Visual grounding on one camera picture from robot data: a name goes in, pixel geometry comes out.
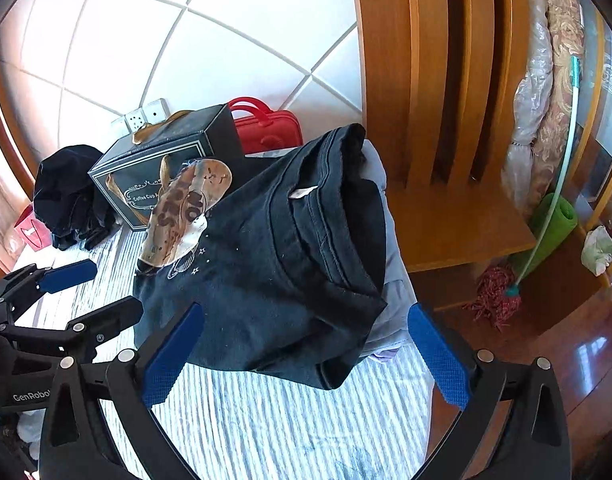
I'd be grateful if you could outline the red mop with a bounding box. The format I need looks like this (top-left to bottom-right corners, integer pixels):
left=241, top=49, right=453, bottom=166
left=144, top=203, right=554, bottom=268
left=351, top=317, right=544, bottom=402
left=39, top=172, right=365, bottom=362
left=463, top=55, right=582, bottom=331

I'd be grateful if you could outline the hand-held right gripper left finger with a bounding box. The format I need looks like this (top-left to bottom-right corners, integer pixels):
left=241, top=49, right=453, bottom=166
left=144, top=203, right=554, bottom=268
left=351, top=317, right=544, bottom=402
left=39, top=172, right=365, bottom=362
left=38, top=301, right=207, bottom=480

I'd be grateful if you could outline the red handbag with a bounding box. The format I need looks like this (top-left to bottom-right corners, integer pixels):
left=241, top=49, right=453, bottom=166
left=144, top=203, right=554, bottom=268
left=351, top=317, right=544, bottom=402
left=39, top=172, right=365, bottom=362
left=228, top=96, right=304, bottom=156

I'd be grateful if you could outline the black gift box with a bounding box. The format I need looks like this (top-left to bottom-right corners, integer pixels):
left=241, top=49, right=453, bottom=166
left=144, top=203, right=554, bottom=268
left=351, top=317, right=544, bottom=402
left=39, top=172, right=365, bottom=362
left=88, top=104, right=247, bottom=232

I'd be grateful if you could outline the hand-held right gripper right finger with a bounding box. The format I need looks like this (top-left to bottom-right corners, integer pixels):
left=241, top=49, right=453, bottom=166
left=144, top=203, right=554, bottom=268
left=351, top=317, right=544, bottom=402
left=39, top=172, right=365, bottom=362
left=407, top=302, right=572, bottom=480

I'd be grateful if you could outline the black printed t-shirt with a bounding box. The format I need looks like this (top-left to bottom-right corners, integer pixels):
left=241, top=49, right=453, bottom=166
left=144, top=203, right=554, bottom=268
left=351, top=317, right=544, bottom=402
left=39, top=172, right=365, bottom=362
left=133, top=123, right=389, bottom=392

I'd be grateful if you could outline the pile of dark clothes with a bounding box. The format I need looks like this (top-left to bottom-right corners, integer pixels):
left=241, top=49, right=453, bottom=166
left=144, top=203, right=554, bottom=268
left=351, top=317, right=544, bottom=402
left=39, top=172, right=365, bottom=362
left=33, top=145, right=122, bottom=252

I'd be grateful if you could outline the rolled bedding in plastic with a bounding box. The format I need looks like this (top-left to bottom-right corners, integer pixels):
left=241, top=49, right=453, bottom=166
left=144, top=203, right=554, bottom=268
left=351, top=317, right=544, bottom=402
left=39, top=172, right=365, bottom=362
left=500, top=0, right=586, bottom=216

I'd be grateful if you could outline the wooden headboard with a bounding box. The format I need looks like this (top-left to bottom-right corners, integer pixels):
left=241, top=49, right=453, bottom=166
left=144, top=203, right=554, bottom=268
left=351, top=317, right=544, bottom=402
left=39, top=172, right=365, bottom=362
left=350, top=0, right=536, bottom=273

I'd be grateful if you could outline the white wall socket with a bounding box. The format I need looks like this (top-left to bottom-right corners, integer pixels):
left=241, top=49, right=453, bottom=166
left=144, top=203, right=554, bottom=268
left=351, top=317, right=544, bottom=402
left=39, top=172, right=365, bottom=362
left=143, top=98, right=169, bottom=123
left=111, top=108, right=149, bottom=133

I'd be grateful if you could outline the white plastic bag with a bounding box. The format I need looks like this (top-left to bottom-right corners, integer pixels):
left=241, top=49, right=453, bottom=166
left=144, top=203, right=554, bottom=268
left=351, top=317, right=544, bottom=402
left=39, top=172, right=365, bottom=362
left=580, top=225, right=612, bottom=277

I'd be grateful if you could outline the wooden glass door cabinet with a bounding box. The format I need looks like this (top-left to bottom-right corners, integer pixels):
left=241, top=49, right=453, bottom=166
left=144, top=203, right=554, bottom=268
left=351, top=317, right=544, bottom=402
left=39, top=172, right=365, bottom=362
left=576, top=10, right=612, bottom=286

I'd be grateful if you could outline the green yoga mat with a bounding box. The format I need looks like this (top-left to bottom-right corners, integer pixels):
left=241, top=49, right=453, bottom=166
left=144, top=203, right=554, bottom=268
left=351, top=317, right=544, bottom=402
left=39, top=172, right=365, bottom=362
left=508, top=192, right=579, bottom=281

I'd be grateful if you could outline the red paper bag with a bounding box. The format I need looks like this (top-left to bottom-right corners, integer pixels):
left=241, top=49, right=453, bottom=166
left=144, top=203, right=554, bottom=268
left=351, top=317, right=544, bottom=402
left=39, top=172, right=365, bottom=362
left=13, top=205, right=53, bottom=250

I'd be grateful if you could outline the light grey garment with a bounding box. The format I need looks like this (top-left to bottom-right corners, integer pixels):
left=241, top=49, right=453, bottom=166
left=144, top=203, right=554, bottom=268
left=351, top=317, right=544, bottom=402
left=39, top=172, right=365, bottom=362
left=358, top=140, right=417, bottom=366

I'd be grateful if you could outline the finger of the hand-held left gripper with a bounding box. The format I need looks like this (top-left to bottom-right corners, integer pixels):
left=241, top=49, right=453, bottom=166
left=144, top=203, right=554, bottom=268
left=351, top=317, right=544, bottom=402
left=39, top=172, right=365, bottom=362
left=0, top=296, right=144, bottom=363
left=0, top=259, right=98, bottom=321

